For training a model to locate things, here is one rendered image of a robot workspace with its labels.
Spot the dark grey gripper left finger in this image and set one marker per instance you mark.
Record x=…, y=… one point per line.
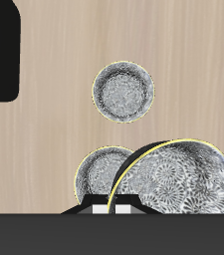
x=93, y=200

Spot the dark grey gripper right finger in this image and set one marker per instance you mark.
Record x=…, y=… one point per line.
x=128, y=200

